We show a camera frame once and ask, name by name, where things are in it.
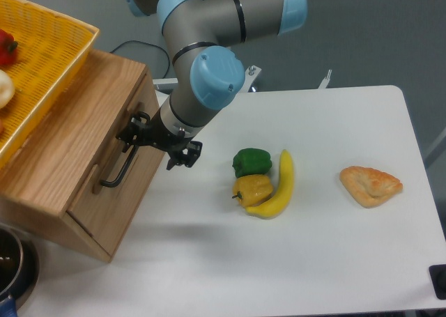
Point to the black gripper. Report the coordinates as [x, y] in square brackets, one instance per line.
[164, 131]

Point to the wooden top drawer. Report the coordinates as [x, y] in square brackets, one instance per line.
[118, 177]

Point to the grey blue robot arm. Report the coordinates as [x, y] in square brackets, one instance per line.
[199, 35]

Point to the wooden drawer cabinet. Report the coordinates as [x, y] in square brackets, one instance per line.
[51, 187]

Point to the green bell pepper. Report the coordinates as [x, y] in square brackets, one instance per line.
[250, 161]

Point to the yellow bell pepper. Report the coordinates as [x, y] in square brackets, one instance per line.
[251, 190]

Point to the yellow banana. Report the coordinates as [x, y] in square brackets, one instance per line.
[283, 194]

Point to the yellow plastic basket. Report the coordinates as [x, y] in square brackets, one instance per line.
[52, 47]

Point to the white round vegetable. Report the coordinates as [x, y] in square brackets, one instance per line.
[7, 89]

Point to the red bell pepper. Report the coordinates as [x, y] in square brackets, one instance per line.
[8, 52]

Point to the dark metal pot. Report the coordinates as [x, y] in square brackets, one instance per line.
[20, 267]

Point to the triangular pastry bread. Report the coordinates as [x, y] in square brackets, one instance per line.
[369, 187]

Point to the black table corner device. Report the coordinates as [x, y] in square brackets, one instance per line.
[438, 278]

